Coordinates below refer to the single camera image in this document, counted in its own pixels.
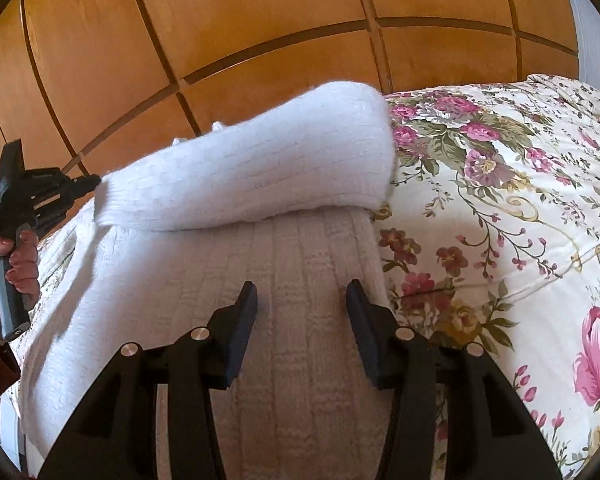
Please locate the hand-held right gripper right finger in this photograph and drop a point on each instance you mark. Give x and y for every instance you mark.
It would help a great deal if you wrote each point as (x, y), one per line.
(362, 322)

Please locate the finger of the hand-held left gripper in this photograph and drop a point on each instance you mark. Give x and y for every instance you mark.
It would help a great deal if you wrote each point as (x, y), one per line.
(55, 210)
(75, 184)

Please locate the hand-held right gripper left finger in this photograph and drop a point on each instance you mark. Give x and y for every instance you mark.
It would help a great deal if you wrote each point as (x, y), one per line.
(242, 322)

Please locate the white knitted sweater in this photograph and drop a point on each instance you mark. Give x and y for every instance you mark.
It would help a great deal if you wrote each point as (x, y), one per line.
(290, 260)

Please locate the person's left hand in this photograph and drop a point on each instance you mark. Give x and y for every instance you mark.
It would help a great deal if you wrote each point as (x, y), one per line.
(24, 260)

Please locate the floral bedspread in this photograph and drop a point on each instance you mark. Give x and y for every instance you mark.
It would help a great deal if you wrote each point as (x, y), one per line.
(530, 260)

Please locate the wooden headboard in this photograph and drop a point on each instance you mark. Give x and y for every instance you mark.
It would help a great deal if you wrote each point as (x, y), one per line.
(230, 20)

